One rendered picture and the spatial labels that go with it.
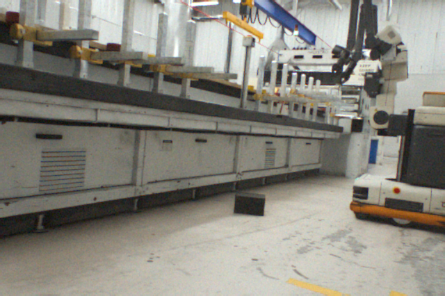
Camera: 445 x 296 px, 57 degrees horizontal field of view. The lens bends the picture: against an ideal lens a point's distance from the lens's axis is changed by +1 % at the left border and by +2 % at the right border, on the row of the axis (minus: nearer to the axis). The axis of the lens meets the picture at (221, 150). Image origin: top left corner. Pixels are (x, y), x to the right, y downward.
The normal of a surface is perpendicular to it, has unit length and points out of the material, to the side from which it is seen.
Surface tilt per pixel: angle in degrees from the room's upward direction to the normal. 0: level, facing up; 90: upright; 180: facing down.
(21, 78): 90
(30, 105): 90
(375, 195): 90
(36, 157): 90
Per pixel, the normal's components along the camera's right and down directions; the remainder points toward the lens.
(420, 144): -0.41, 0.02
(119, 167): 0.86, 0.11
